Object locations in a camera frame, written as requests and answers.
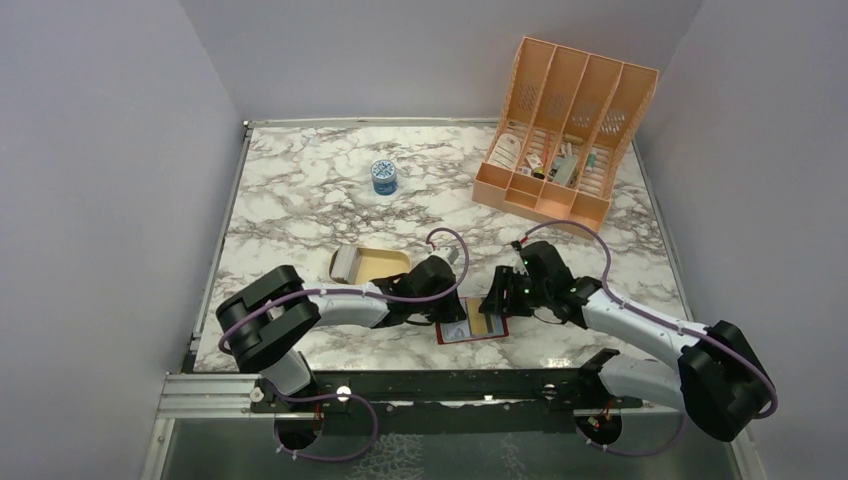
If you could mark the orange plastic file organizer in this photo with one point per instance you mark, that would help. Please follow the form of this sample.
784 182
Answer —
556 90

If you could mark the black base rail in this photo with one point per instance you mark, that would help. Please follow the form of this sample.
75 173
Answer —
431 402

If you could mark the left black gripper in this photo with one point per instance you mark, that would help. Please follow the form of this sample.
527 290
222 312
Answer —
452 311

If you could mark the stack of cards in tray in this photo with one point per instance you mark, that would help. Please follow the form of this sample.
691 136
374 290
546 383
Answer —
345 264

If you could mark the red leather card holder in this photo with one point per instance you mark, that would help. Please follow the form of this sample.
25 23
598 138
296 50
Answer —
463 304

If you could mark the white striped card in organizer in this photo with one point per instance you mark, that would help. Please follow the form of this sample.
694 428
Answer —
505 152

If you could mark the blue round tin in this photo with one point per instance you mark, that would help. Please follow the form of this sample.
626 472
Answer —
384 177

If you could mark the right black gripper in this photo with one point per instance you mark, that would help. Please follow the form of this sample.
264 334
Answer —
497 302

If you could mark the silver white credit card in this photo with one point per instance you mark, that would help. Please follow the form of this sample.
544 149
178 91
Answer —
454 332

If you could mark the beige oval tray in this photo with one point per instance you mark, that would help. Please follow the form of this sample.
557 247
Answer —
381 263

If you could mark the gold credit card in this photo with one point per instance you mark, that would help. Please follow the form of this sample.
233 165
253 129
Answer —
484 325

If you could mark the small items in organizer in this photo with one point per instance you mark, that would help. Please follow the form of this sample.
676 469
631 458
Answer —
555 163

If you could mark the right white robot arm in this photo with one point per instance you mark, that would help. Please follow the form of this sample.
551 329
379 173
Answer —
711 373

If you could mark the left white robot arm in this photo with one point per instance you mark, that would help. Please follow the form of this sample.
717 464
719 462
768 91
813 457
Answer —
263 322

